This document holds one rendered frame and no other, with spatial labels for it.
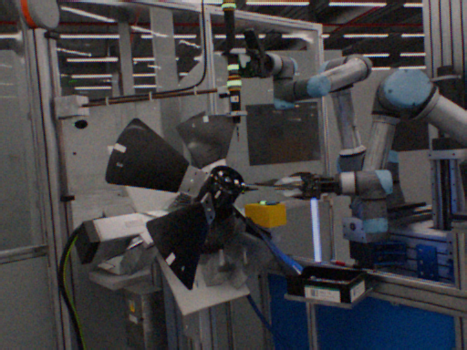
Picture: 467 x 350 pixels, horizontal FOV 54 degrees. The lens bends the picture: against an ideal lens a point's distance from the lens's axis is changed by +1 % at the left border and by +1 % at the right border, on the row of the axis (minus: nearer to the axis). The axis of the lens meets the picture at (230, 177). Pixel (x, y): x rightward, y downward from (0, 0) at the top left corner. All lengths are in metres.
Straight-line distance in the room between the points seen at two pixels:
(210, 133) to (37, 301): 0.95
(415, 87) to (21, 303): 1.58
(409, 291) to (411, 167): 4.06
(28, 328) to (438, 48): 1.94
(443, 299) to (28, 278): 1.46
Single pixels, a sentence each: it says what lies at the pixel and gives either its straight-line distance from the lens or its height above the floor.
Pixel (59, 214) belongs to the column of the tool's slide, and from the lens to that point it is 1.81.
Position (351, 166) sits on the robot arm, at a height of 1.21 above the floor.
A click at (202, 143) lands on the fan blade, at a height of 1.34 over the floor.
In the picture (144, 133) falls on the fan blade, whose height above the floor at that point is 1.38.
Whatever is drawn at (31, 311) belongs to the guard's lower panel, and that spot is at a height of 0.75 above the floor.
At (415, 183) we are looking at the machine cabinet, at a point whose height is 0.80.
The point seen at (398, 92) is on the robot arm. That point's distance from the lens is 1.45.
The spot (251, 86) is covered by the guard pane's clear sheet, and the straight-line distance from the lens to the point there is 2.55.
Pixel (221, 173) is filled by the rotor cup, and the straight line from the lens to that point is 1.42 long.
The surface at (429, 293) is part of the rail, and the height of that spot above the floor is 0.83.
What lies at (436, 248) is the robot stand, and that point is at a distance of 1.87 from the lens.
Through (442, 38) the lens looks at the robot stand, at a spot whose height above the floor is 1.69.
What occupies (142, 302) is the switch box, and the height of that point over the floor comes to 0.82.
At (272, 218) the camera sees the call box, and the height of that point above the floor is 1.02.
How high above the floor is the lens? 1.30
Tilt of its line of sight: 3 degrees down
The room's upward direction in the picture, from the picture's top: 4 degrees counter-clockwise
